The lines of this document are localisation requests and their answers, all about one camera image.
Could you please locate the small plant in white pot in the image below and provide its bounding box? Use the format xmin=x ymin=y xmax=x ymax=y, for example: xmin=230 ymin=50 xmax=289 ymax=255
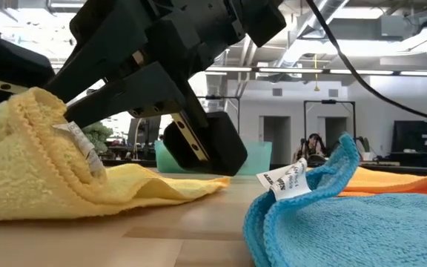
xmin=357 ymin=136 xmax=374 ymax=162

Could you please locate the orange microfiber towel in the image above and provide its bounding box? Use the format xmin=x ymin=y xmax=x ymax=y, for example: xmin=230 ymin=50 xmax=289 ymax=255
xmin=337 ymin=165 xmax=427 ymax=197

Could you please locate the yellow hanging cord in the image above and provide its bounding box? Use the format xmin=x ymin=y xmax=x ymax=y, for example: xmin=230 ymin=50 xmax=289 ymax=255
xmin=312 ymin=53 xmax=320 ymax=92

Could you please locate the artificial plant in patterned pot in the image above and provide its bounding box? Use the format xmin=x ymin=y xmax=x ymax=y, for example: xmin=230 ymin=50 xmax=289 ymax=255
xmin=82 ymin=121 xmax=114 ymax=155

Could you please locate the blue microfiber towel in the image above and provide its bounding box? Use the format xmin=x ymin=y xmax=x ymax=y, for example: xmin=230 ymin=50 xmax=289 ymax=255
xmin=243 ymin=133 xmax=427 ymax=267

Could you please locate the silver ceiling duct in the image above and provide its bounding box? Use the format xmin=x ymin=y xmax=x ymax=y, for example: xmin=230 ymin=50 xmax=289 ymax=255
xmin=274 ymin=0 xmax=350 ymax=67

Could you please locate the black stand frame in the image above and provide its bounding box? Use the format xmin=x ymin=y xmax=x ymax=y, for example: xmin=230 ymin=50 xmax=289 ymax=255
xmin=198 ymin=95 xmax=241 ymax=144
xmin=303 ymin=99 xmax=357 ymax=149

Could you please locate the yellow microfiber towel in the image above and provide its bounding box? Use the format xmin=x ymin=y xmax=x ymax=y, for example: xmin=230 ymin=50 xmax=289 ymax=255
xmin=0 ymin=87 xmax=231 ymax=223

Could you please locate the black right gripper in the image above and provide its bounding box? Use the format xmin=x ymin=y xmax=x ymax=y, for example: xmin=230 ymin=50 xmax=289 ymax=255
xmin=44 ymin=0 xmax=287 ymax=176

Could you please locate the teal translucent plastic basket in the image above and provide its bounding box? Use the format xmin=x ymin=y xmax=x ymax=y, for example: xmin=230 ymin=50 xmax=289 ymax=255
xmin=153 ymin=139 xmax=273 ymax=176

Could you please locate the black monitor on desk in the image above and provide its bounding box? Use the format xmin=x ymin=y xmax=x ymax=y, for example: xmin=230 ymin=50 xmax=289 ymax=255
xmin=391 ymin=120 xmax=427 ymax=154

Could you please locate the black aluminium table frame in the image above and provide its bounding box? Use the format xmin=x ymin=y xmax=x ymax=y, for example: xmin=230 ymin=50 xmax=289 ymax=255
xmin=102 ymin=159 xmax=427 ymax=177

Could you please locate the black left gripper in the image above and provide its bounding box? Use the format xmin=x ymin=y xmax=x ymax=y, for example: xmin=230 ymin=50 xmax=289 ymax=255
xmin=0 ymin=39 xmax=56 ymax=116

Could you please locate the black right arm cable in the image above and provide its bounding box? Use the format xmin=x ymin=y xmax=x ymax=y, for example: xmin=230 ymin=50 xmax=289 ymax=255
xmin=305 ymin=0 xmax=427 ymax=129

